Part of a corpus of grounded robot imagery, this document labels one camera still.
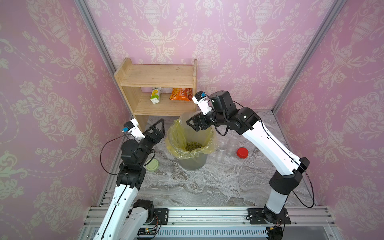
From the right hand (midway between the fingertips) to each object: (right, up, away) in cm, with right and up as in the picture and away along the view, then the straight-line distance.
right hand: (194, 118), depth 67 cm
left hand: (-14, -3, -1) cm, 15 cm away
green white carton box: (-25, +16, +27) cm, 40 cm away
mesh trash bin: (0, -24, +12) cm, 27 cm away
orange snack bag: (-8, +16, +27) cm, 33 cm away
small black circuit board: (-23, -55, +5) cm, 60 cm away
